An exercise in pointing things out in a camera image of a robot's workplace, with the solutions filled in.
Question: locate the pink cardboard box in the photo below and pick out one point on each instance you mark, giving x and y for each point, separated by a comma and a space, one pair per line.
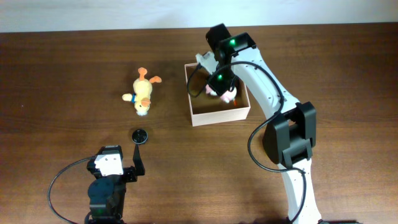
207, 109

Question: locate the pink white duck figure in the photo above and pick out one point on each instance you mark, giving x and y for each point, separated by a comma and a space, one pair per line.
226, 97

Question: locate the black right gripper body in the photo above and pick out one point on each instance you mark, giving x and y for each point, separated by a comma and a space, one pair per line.
222, 88

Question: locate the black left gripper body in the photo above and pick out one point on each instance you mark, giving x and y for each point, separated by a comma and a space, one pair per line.
129, 174

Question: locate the yellow plush duck toy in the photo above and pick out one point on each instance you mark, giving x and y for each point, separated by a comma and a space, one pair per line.
142, 88

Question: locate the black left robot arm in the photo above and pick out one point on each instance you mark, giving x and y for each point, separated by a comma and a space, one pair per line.
107, 191

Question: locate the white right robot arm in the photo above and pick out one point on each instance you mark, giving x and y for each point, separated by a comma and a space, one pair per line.
290, 126

